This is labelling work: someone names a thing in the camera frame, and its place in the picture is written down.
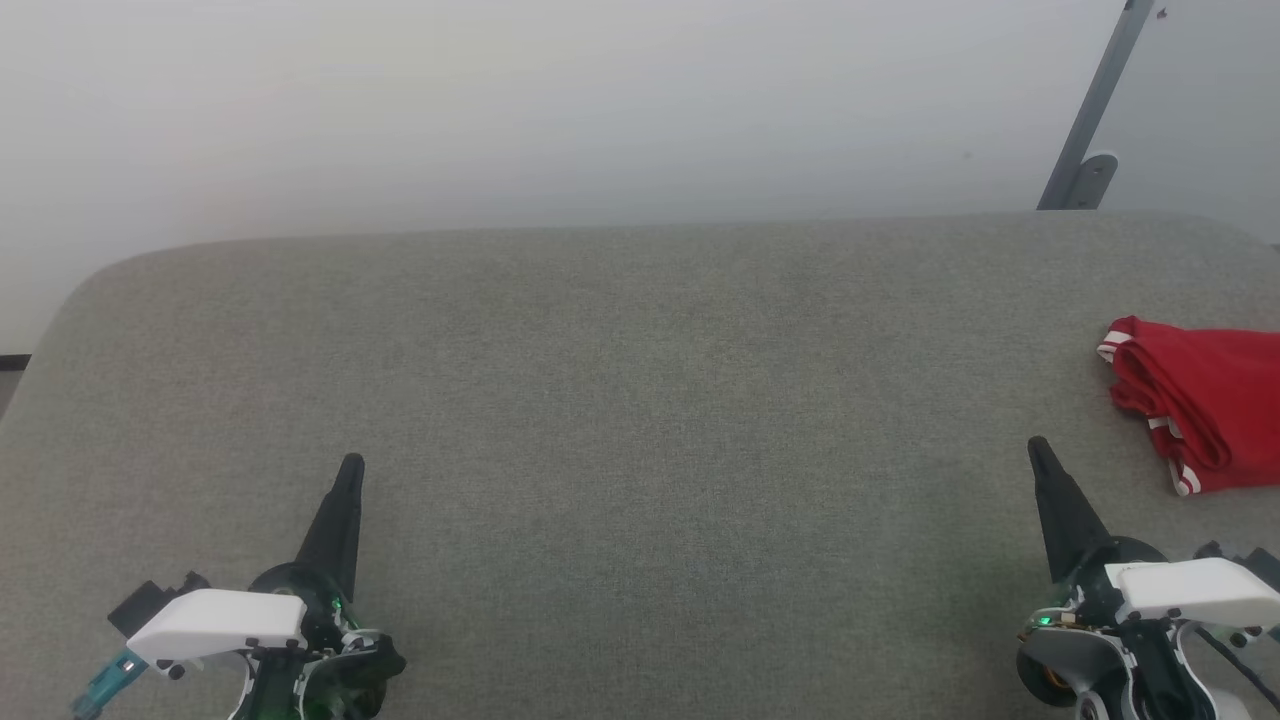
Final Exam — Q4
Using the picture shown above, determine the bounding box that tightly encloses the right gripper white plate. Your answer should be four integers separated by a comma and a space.
1028, 436, 1280, 627

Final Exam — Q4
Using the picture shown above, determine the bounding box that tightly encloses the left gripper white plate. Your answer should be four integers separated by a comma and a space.
127, 453, 407, 720

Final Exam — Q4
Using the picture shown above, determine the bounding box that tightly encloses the red and white jersey garment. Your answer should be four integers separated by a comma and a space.
1097, 316, 1280, 498

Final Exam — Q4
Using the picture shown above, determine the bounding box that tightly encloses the grey fabric sofa cushion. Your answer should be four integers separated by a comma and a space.
0, 210, 1280, 720

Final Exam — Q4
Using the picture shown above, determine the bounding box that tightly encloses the grey metal pole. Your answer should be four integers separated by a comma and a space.
1037, 0, 1161, 211

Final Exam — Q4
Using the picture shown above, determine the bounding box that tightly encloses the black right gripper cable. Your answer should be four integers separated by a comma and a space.
1190, 625, 1280, 701

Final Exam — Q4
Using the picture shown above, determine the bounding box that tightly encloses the grey metal bracket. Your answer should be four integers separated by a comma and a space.
1075, 150, 1119, 211

